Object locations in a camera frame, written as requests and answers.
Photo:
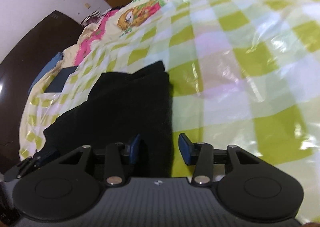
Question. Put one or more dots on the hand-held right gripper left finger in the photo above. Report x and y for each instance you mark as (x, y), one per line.
(134, 149)

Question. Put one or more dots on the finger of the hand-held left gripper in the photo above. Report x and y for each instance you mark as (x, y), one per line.
(37, 160)

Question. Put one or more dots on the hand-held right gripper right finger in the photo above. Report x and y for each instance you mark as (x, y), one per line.
(183, 149)

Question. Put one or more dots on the black pants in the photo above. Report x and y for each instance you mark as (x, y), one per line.
(120, 106)

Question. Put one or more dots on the dark blue book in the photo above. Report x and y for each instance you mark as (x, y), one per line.
(61, 79)

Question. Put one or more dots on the blue pillow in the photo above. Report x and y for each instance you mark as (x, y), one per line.
(46, 71)

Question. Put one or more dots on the green checkered plastic sheet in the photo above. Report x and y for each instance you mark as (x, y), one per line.
(237, 66)

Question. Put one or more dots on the dark wooden headboard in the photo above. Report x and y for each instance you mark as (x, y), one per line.
(30, 49)

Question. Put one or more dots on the striped cloth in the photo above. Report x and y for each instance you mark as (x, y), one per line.
(91, 17)

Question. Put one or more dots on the cartoon printed quilt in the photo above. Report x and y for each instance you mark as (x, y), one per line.
(140, 9)

